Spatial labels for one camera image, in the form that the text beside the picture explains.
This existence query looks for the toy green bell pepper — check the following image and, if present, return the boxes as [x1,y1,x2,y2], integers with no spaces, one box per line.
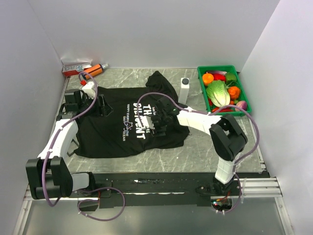
[225,72,237,85]

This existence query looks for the toy red bell pepper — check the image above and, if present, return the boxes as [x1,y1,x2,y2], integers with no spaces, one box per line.
[213,73,225,82]

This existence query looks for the toy napa cabbage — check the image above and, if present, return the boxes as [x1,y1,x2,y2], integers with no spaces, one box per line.
[206,80,230,107]

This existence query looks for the toy purple onion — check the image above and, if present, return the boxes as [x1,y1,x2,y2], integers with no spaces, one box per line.
[235,100,248,111]

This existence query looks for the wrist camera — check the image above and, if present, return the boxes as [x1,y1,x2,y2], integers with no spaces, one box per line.
[141,116,156,135]
[82,81,96,99]

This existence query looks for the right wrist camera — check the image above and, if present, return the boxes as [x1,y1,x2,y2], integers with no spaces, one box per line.
[141,116,156,135]

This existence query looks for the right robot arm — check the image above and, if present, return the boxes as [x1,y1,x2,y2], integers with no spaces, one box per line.
[142,97,247,195]

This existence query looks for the white rectangular bottle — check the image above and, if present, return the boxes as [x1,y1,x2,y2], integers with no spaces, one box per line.
[178,77,190,105]

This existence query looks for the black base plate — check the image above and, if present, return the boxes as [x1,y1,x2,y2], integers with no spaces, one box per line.
[67,172,269,212]

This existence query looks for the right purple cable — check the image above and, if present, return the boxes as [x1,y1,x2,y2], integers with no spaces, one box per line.
[136,92,259,216]

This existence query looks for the green plastic tray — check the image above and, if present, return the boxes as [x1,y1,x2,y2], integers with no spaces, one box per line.
[197,65,251,116]

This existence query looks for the orange cylindrical bottle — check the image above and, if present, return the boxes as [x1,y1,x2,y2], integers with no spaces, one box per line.
[82,64,108,80]

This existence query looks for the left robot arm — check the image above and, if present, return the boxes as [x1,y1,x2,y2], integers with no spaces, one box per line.
[25,88,112,200]

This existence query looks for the toy orange fruit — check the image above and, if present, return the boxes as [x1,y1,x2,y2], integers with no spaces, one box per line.
[202,73,214,86]

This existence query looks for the red white box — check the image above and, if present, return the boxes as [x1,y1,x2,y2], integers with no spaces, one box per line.
[61,59,92,77]

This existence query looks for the black printed t-shirt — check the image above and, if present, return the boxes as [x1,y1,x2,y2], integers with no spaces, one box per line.
[74,71,189,159]

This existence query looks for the toy long red chili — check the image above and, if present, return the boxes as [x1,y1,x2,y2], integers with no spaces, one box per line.
[211,107,234,113]

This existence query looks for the toy orange bumpy pumpkin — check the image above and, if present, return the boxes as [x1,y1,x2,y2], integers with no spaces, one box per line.
[227,86,241,100]

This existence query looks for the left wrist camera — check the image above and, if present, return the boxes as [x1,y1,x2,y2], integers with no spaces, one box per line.
[82,81,96,99]

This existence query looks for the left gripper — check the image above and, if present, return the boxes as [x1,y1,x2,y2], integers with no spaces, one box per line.
[78,94,113,118]

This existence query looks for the aluminium rail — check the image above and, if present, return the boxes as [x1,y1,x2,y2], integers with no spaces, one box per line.
[23,178,282,201]

